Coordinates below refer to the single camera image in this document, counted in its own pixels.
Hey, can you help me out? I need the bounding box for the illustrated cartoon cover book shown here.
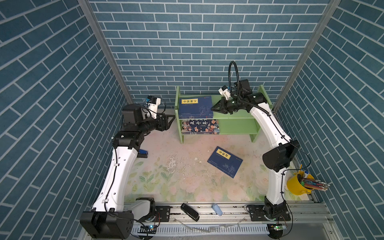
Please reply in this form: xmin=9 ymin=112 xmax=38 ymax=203
xmin=181 ymin=119 xmax=220 ymax=135

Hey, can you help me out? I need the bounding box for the small blue book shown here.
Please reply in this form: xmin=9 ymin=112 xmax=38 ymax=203
xmin=207 ymin=147 xmax=243 ymax=179

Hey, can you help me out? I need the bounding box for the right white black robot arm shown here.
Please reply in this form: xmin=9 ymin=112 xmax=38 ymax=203
xmin=211 ymin=80 xmax=300 ymax=213

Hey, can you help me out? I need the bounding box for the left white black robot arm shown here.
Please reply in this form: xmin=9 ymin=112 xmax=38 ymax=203
xmin=80 ymin=104 xmax=176 ymax=240

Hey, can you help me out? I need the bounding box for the green wooden shelf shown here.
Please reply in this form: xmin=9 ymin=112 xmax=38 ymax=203
xmin=175 ymin=86 xmax=262 ymax=144

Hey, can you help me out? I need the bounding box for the black blue stapler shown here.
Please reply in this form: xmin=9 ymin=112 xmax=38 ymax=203
xmin=137 ymin=150 xmax=149 ymax=158

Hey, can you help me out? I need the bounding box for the light blue eraser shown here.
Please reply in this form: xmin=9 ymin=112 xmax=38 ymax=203
xmin=212 ymin=204 xmax=223 ymax=216

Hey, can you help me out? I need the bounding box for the yellow pen holder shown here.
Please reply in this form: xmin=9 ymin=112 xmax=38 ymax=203
xmin=287 ymin=170 xmax=330 ymax=196

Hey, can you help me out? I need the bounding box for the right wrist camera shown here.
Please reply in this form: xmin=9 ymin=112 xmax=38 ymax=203
xmin=219 ymin=85 xmax=231 ymax=101

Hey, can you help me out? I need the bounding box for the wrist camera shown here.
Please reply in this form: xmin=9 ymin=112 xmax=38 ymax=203
xmin=219 ymin=85 xmax=231 ymax=101
xmin=146 ymin=96 xmax=161 ymax=119

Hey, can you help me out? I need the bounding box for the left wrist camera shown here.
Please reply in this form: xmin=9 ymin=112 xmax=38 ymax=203
xmin=146 ymin=96 xmax=161 ymax=119

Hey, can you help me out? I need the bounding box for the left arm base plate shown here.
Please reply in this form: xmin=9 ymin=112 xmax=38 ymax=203
xmin=140 ymin=206 xmax=171 ymax=223

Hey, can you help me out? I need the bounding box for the black remote on rail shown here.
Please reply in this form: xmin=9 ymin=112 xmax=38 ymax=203
xmin=181 ymin=203 xmax=200 ymax=222

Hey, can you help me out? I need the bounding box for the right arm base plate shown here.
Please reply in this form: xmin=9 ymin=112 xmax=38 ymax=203
xmin=246 ymin=203 xmax=291 ymax=222

